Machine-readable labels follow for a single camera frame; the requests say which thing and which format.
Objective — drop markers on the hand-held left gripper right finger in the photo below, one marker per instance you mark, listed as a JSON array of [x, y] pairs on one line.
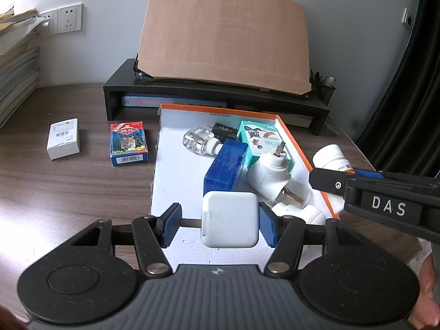
[[268, 225]]

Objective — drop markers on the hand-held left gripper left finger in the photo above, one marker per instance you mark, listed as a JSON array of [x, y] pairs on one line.
[[171, 225]]

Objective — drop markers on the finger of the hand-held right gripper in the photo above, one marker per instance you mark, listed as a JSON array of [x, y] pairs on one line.
[[369, 174], [326, 180]]

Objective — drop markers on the white medicine bottle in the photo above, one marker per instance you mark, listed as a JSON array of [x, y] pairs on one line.
[[330, 156]]

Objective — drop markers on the white square charger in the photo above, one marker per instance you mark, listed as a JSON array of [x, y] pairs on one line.
[[228, 220]]

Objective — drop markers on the white cardboard tray orange rim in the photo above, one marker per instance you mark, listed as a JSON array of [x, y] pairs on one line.
[[178, 178]]

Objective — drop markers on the large white plug-in heater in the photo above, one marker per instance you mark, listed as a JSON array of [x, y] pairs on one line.
[[268, 175]]

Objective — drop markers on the blue plastic box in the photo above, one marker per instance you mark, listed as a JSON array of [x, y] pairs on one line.
[[223, 168]]

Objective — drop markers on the black power adapter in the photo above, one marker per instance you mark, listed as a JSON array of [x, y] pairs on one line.
[[223, 131]]

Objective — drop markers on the person's right hand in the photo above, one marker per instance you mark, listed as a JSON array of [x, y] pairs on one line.
[[431, 282]]

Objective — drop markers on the white booklet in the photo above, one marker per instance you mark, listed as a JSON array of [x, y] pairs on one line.
[[299, 120]]

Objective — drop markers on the teal cardboard box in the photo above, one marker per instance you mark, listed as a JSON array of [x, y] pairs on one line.
[[256, 144]]

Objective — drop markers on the black mesh pen holder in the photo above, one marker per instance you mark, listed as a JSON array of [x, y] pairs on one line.
[[325, 92]]

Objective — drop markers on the clear glass refill bottle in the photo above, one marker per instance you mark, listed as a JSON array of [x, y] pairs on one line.
[[197, 141]]

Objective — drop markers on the tiger playing card box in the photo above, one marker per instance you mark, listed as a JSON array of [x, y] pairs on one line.
[[128, 142]]

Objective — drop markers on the black curtain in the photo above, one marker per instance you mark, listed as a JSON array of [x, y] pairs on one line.
[[422, 75]]

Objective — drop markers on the small white labelled box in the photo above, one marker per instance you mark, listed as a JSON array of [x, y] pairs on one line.
[[63, 141]]

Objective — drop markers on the black monitor riser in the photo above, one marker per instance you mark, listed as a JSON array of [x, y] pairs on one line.
[[117, 89]]

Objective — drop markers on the black binder clip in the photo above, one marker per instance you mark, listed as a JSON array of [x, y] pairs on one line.
[[139, 70]]

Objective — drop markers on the brown wooden board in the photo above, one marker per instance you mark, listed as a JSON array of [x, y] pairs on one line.
[[223, 34]]

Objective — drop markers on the stack of papers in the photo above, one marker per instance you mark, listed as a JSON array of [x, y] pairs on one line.
[[17, 75]]

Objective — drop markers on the white wall plate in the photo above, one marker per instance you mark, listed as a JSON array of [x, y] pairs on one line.
[[407, 19]]

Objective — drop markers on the white wall socket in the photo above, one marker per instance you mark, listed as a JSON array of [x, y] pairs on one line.
[[69, 19], [48, 23]]

